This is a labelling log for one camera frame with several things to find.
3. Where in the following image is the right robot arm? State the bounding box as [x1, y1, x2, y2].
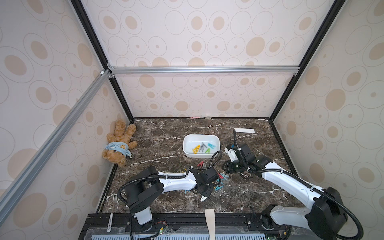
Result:
[222, 141, 364, 240]

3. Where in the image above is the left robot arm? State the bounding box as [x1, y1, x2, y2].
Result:
[117, 151, 223, 225]

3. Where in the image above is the red clothespin near box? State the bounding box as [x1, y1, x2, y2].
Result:
[197, 161, 204, 168]

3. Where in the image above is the white plastic storage box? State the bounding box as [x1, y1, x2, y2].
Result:
[183, 134, 221, 158]

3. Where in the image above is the light teal clothespin right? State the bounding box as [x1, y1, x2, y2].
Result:
[220, 173, 229, 180]

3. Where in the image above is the white paper label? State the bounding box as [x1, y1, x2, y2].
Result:
[234, 128, 255, 134]

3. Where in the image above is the brown teddy bear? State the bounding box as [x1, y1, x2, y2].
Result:
[102, 119, 138, 167]

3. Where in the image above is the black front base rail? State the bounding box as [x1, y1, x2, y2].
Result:
[79, 213, 292, 240]

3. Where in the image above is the horizontal aluminium rail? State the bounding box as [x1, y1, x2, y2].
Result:
[111, 66, 300, 74]

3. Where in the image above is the diagonal aluminium rail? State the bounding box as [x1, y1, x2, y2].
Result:
[1, 69, 112, 225]

